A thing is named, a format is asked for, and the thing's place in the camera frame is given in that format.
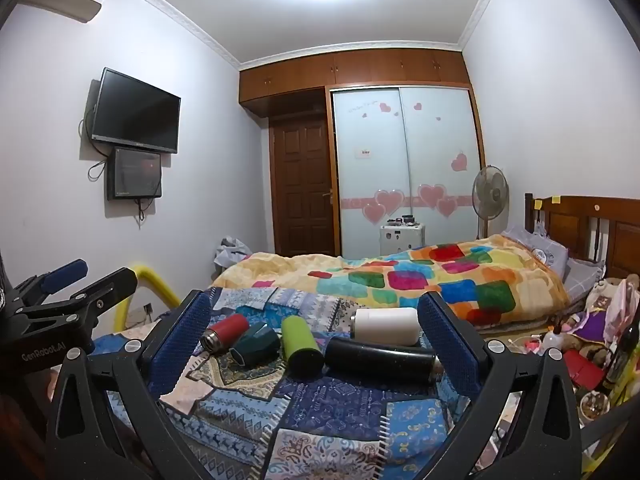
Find red cup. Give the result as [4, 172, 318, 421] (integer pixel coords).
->
[200, 314, 250, 354]

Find grey clothes pile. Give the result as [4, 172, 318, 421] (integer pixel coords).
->
[214, 235, 254, 282]

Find red box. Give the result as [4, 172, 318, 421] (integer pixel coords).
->
[562, 350, 607, 391]

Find small white cabinet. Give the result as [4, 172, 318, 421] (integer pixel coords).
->
[379, 222, 427, 257]

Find blue patterned patchwork blanket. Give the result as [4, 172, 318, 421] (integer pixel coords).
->
[90, 285, 501, 480]

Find brown wooden door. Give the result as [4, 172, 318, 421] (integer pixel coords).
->
[269, 114, 336, 259]

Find yellow padded tube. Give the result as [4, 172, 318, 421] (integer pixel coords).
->
[114, 261, 182, 334]

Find dark green cup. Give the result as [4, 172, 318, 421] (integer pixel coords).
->
[230, 322, 281, 367]

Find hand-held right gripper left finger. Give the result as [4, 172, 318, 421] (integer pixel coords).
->
[44, 289, 217, 480]

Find wooden overhead cabinets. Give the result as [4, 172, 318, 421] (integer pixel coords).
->
[239, 47, 474, 117]

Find white plastic bottle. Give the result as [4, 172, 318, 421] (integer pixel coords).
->
[542, 327, 566, 354]

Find dark glass bottle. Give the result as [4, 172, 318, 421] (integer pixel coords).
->
[602, 320, 640, 394]

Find colourful squares blanket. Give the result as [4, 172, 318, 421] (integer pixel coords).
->
[212, 234, 572, 329]

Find grey printed pillow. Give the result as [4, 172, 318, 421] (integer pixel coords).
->
[500, 222, 571, 282]

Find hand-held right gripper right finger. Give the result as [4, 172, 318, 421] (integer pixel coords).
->
[417, 290, 584, 480]

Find black television cable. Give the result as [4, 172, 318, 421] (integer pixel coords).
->
[77, 110, 109, 182]

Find frosted wardrobe with heart stickers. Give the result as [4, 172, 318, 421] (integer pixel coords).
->
[327, 84, 484, 261]

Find large wall television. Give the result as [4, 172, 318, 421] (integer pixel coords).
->
[90, 66, 182, 155]

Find small wall monitor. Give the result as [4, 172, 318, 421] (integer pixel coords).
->
[106, 146, 163, 201]

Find standing fan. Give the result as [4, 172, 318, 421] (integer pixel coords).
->
[472, 165, 511, 240]

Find black cup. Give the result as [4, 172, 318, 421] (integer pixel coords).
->
[324, 337, 445, 386]

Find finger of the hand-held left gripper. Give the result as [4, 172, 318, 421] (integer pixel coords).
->
[55, 267, 139, 332]
[12, 259, 90, 307]

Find pink plastic bag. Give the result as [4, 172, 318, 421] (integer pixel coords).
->
[602, 277, 640, 345]

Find lime green cup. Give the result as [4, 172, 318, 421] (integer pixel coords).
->
[280, 315, 326, 377]

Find white cup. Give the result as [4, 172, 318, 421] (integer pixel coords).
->
[349, 307, 421, 347]

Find wooden headboard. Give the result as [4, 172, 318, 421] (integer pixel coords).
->
[524, 192, 640, 282]

